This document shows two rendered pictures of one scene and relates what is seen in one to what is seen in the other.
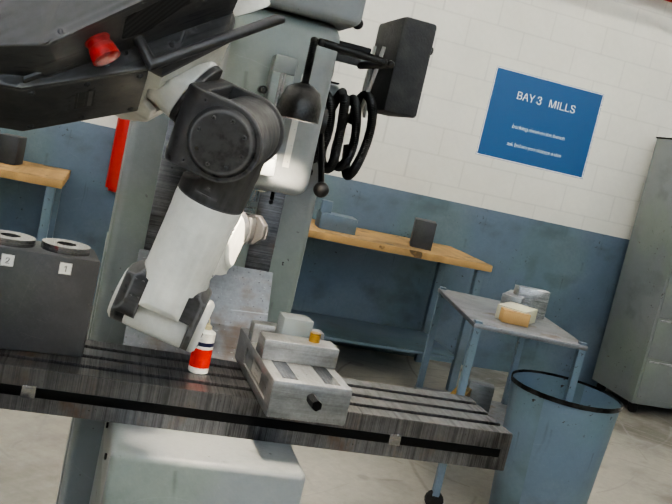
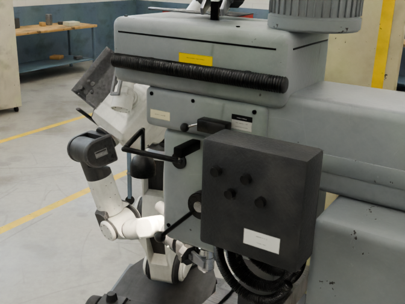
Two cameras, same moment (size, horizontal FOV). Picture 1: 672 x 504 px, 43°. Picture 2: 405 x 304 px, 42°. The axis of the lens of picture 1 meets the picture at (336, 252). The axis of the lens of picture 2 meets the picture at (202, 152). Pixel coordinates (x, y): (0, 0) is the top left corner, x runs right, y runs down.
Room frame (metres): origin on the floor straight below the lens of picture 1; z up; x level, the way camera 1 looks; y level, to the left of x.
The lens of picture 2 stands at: (2.57, -0.71, 2.01)
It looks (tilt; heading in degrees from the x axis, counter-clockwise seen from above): 19 degrees down; 137
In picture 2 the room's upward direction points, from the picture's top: 2 degrees clockwise
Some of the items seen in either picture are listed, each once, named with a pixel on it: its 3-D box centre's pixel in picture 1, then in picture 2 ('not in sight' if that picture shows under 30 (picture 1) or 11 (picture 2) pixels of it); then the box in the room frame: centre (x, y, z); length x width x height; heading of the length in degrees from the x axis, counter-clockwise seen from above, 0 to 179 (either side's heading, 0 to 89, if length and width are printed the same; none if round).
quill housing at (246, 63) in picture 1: (265, 101); (210, 180); (1.63, 0.19, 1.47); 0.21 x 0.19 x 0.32; 106
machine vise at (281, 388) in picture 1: (290, 362); not in sight; (1.63, 0.04, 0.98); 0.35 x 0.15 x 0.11; 18
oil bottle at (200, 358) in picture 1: (203, 344); not in sight; (1.62, 0.21, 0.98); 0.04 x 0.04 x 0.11
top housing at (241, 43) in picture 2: not in sight; (219, 52); (1.64, 0.20, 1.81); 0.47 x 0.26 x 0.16; 16
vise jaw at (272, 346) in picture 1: (297, 349); not in sight; (1.61, 0.03, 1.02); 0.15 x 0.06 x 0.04; 108
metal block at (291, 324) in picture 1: (293, 331); not in sight; (1.66, 0.05, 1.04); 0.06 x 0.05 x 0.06; 108
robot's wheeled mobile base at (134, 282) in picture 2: not in sight; (166, 280); (0.88, 0.65, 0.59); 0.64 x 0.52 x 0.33; 124
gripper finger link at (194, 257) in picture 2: not in sight; (197, 260); (1.62, 0.16, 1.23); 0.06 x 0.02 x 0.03; 174
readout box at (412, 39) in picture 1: (399, 69); (257, 198); (2.00, -0.05, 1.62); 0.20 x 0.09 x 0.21; 16
